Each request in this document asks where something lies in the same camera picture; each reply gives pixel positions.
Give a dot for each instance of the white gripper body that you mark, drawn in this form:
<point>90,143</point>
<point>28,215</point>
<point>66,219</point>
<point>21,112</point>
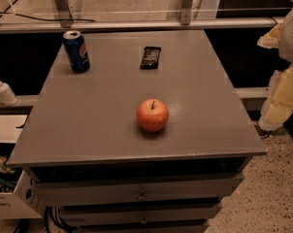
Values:
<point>291,38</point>

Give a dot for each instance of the red apple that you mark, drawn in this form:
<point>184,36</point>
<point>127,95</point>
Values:
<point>152,115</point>

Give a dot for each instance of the white pump bottle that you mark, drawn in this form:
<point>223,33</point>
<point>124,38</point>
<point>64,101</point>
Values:
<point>7,96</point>

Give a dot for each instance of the white cardboard box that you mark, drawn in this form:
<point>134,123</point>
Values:
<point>22,202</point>

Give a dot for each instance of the blue pepsi can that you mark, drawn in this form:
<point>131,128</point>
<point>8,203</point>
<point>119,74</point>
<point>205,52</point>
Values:
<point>74,44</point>

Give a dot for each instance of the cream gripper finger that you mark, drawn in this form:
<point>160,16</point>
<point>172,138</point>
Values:
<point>278,106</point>
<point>270,39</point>

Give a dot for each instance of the grey drawer cabinet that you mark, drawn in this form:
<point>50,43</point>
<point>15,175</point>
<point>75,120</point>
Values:
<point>89,157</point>

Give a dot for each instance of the black snack bar wrapper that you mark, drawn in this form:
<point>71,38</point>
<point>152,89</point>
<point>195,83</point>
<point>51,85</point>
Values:
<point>150,58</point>

